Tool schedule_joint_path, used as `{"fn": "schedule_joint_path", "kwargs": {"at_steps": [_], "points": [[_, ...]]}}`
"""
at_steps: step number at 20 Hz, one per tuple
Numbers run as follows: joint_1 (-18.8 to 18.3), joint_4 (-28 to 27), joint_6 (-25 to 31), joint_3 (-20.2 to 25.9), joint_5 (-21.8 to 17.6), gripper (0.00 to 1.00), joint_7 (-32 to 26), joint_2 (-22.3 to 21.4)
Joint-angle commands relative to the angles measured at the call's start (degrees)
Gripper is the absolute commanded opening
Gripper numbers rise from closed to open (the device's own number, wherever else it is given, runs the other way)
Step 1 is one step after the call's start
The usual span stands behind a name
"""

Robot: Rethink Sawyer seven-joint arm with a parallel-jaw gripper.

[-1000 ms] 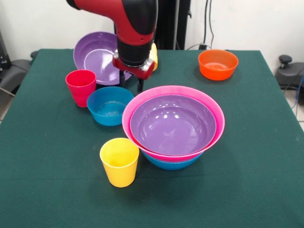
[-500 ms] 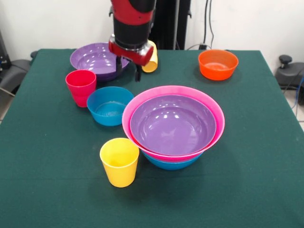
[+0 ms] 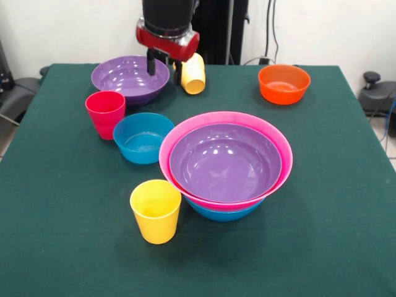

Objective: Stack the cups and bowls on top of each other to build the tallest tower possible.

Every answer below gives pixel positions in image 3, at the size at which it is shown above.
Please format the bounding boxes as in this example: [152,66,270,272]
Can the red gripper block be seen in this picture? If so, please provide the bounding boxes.
[136,18,200,86]

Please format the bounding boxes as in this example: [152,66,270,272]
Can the purple plastic bowl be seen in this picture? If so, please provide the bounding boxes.
[90,55,171,108]
[169,123,282,204]

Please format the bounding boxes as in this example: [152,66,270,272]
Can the pink plastic bowl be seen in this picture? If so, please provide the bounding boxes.
[158,111,294,212]

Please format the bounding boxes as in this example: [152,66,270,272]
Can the yellow plastic cup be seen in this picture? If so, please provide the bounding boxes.
[129,179,183,245]
[181,52,206,83]
[181,75,207,95]

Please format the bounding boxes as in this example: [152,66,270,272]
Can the red plastic cup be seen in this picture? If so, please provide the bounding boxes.
[85,90,127,141]

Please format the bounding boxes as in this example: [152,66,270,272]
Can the small blue plastic bowl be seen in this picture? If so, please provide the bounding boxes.
[113,112,176,165]

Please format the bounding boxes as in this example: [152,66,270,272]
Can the small orange plastic bowl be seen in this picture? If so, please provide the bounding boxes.
[258,64,311,106]

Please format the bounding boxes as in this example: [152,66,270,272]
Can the black padded equipment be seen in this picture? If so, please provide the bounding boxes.
[0,77,43,124]

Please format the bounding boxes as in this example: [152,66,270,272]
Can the large blue plastic bowl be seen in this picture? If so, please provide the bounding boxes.
[185,197,265,222]

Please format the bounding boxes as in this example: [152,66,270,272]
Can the dark device box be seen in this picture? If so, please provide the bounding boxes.
[0,40,13,91]

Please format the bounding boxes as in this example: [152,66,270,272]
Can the dark green tablecloth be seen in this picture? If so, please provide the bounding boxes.
[0,63,396,297]

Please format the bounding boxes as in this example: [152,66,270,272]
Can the black equipment base with knob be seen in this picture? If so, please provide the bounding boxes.
[358,71,396,117]

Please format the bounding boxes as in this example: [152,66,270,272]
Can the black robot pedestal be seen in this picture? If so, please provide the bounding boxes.
[142,0,250,66]

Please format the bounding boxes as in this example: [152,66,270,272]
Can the grey cable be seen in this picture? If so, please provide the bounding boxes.
[242,56,277,66]

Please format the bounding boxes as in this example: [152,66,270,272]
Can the black wall cable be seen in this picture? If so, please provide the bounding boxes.
[271,0,280,62]
[264,0,271,60]

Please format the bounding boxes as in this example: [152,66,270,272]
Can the blue cable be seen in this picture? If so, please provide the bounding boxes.
[382,98,396,152]

